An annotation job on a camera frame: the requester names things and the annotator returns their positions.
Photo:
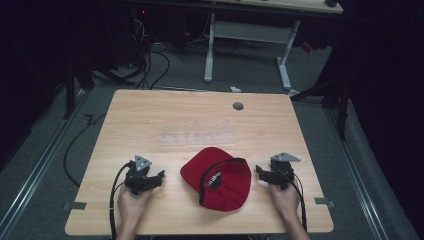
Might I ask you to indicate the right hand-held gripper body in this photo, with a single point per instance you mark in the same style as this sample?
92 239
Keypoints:
282 173

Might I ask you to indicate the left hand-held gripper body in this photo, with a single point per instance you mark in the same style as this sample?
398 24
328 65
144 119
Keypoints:
137 173

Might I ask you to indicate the person's right hand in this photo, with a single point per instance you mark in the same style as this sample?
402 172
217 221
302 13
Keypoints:
284 201

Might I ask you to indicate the person's left hand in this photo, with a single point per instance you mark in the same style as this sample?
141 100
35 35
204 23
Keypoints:
132 205

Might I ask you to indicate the red baseball cap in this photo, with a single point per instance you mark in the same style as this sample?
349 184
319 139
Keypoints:
220 186

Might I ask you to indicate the grey tape piece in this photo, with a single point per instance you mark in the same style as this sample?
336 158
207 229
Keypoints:
324 201
75 206

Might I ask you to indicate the clear plastic strip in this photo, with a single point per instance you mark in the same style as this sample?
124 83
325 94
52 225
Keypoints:
196 138

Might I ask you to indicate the white paper scrap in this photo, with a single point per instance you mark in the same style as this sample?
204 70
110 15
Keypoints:
235 89

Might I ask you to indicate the black metal stand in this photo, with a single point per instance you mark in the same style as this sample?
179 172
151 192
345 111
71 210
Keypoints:
71 86
336 96

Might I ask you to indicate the small red object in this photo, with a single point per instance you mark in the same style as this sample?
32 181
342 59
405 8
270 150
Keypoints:
307 47

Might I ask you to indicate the white-framed wooden desk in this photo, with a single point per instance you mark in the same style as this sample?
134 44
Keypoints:
253 31

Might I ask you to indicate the metal floor rail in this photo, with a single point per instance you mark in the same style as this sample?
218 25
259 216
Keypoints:
356 173
36 173

